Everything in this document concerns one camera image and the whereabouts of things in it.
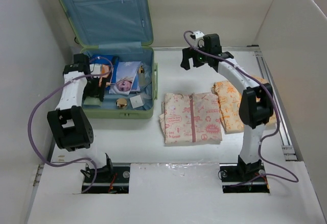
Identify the blue princess cloth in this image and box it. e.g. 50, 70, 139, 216
109, 61, 141, 95

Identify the green suitcase blue lining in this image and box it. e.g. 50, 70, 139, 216
60, 0, 158, 119

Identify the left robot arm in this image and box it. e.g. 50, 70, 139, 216
47, 54, 119, 183

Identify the orange cartoon zip hoodie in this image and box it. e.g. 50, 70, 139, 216
211, 77, 278, 134

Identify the pink cartoon zip hoodie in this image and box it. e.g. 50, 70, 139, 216
159, 92, 222, 144

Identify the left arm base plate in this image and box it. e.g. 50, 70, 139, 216
81, 164, 130, 194

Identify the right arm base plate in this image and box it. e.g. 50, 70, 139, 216
218, 163, 270, 193

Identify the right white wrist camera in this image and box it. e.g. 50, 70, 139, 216
191, 31, 204, 41

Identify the light green box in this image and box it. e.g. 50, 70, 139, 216
83, 96, 102, 106

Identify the small white box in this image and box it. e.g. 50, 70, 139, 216
130, 94, 144, 109

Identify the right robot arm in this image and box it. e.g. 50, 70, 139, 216
180, 31, 273, 187

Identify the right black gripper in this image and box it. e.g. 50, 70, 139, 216
180, 42, 211, 70

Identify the blue orange cloth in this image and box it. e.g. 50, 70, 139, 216
90, 55, 119, 90

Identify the small clear perfume bottle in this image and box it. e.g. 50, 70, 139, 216
138, 65, 146, 87

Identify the round gold lid jar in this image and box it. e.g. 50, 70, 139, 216
116, 98, 128, 109

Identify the aluminium rail right side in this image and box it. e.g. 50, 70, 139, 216
254, 46, 298, 161

